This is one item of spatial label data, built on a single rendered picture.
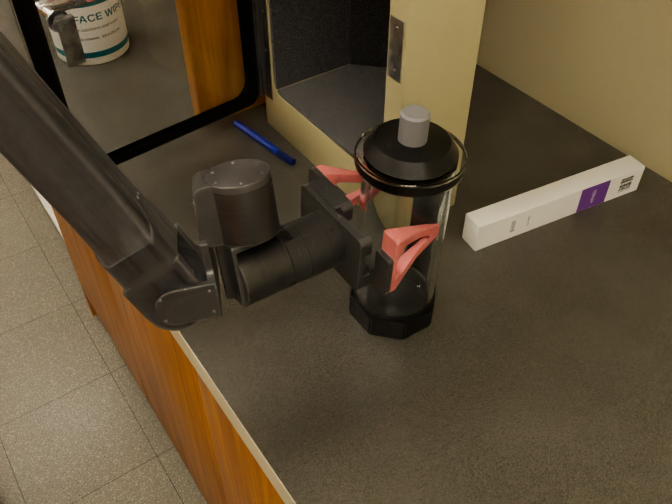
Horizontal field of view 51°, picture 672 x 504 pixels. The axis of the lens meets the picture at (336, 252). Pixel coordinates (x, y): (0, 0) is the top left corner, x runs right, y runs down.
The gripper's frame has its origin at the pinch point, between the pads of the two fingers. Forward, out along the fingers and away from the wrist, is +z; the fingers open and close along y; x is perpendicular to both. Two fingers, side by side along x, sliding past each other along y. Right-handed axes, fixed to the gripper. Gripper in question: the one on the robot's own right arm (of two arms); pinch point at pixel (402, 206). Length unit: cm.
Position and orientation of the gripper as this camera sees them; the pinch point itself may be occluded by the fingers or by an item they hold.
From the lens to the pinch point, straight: 72.0
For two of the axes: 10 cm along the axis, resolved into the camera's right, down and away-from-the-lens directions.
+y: -5.6, -5.9, 5.8
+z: 8.3, -3.6, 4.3
